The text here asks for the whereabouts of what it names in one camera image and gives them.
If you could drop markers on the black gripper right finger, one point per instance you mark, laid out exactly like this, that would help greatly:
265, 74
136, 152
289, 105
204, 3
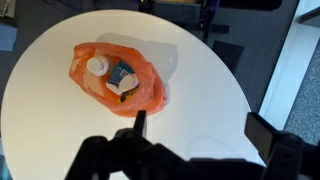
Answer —
266, 136

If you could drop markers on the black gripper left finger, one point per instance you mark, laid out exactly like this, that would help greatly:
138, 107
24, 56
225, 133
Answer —
140, 122

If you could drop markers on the orange plastic bag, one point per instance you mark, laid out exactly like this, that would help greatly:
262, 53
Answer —
146, 83

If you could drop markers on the yellow and black packet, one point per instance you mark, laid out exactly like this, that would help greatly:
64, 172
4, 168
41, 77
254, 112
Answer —
129, 95

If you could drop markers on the white bottle with blue label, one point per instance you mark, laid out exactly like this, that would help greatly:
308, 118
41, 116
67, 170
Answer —
121, 78

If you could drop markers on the dark square floor mat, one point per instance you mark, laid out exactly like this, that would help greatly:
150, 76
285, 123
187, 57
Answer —
228, 56

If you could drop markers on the black table pole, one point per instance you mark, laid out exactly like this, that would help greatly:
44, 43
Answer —
206, 18

